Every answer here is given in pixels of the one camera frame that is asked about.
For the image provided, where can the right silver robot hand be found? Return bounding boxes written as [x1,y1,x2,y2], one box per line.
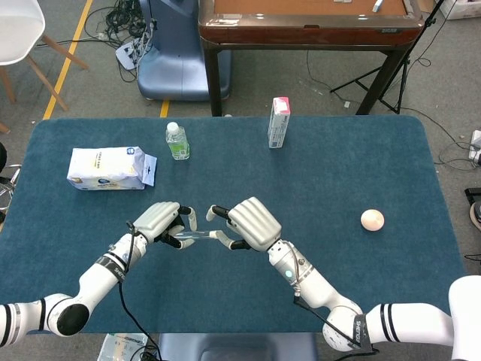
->
[205,196,283,253]

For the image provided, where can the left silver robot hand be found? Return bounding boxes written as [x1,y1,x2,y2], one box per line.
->
[131,202,198,250]

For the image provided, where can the transparent glass test tube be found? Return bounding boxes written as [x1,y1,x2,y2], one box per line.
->
[173,229,216,242]

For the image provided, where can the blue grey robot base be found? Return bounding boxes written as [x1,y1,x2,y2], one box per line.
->
[157,332,321,361]

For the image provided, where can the white purple tissue pack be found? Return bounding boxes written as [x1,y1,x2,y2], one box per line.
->
[66,145,159,192]

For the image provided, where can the water bottle green label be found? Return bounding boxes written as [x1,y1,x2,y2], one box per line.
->
[165,121,191,162]

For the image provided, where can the blue felt table cloth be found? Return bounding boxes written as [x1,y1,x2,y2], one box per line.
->
[0,115,467,335]

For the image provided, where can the white blue toothpaste box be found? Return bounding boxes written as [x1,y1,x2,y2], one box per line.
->
[267,96,292,150]

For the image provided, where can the pale pink egg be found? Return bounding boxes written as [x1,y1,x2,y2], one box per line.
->
[360,208,386,232]

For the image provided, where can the clear plastic bag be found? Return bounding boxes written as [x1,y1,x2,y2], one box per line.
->
[100,332,152,361]

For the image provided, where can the blue grey machine base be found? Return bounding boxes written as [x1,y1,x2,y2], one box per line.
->
[136,0,232,102]

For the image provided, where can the white power strip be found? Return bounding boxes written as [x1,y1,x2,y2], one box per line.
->
[115,40,146,71]
[469,129,481,165]

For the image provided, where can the brown mahjong table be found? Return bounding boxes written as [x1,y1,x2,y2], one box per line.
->
[198,0,426,117]

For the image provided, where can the black floor device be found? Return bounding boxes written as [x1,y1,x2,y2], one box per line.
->
[464,187,481,232]

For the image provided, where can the white chair wooden legs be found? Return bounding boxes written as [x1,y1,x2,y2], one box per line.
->
[0,0,90,135]

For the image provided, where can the black tripod stand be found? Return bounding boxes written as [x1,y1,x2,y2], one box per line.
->
[329,0,446,116]

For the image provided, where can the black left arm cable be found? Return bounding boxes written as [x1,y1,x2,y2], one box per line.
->
[117,220,165,361]

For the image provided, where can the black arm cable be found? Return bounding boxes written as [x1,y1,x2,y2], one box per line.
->
[117,220,165,361]
[283,240,380,356]

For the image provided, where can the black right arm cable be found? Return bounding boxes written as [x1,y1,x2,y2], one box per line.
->
[283,240,380,356]

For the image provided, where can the chrome stool frame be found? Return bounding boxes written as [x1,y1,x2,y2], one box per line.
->
[0,141,23,226]

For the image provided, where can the black floor cable bundle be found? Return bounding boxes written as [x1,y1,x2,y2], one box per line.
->
[83,0,157,84]

